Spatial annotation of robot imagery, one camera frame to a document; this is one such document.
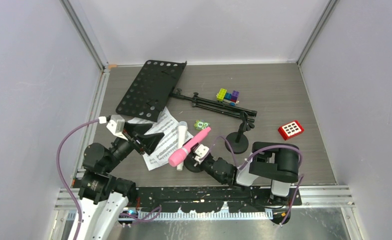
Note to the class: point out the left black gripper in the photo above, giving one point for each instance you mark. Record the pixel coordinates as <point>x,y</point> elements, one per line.
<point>148,142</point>

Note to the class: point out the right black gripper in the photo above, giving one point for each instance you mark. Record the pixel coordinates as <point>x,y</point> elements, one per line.
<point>203,161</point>

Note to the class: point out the black round microphone stand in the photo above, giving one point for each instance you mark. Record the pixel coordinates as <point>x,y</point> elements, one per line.
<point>193,163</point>

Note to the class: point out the sheet music page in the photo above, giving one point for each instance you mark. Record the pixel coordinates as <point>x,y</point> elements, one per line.
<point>166,124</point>
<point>158,158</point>

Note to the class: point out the pink toy microphone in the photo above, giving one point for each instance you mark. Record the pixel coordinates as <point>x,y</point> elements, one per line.
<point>179,155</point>

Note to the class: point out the black music stand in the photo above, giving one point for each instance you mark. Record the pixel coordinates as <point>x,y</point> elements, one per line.
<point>155,84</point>

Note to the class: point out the white toy microphone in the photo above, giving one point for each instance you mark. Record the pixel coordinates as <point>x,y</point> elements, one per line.
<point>182,132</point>

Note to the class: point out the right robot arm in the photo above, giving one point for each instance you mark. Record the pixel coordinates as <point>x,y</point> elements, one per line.
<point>278,162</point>

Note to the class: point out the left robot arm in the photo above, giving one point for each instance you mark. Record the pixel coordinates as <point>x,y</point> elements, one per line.
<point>101,196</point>

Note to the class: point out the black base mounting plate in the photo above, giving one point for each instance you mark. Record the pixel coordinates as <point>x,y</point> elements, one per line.
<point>207,199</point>

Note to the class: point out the green owl number block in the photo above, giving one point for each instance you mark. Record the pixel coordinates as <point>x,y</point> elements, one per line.
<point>201,124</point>

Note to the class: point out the colourful toy brick car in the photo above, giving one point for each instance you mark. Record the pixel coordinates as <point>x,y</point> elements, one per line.
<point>230,97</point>

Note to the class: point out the red white cube block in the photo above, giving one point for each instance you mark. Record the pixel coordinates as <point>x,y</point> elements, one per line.
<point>290,130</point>

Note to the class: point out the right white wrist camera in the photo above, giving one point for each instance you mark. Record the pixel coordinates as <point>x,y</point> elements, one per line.
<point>200,151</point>

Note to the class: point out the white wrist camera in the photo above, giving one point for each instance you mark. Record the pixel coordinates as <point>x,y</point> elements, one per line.
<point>116,125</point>
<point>200,151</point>

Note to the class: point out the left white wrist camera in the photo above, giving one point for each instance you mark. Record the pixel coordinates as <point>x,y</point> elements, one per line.
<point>116,125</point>

